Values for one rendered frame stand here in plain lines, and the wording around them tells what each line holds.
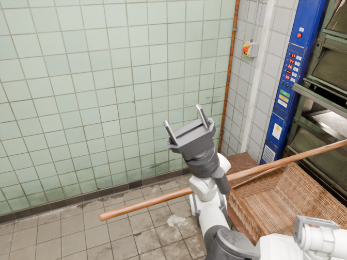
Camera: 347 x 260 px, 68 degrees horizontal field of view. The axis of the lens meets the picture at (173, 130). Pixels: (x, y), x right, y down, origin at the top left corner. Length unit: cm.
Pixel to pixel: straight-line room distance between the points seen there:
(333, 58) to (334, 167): 64
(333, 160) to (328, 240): 113
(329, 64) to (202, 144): 122
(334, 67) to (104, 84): 157
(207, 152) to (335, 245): 35
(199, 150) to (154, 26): 158
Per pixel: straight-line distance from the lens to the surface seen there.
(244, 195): 199
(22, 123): 230
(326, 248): 74
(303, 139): 194
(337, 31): 166
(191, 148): 62
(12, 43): 207
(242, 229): 184
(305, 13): 180
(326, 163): 185
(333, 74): 170
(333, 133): 180
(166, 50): 219
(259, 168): 131
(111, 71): 213
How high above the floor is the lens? 204
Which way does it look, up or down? 33 degrees down
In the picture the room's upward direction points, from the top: straight up
